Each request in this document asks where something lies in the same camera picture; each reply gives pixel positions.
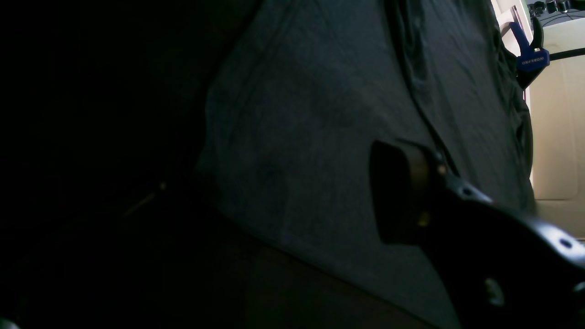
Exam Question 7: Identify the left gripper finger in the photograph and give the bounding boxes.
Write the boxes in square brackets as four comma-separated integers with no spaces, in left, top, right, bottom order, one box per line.
[369,140,585,329]

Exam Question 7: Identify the dark grey T-shirt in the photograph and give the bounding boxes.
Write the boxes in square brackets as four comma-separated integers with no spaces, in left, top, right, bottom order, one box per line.
[195,0,535,329]

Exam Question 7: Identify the white bin right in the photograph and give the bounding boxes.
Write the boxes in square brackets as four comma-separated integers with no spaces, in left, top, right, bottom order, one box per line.
[491,0,585,240]

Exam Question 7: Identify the black table cloth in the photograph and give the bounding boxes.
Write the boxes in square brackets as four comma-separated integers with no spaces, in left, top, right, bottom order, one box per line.
[1,0,433,329]

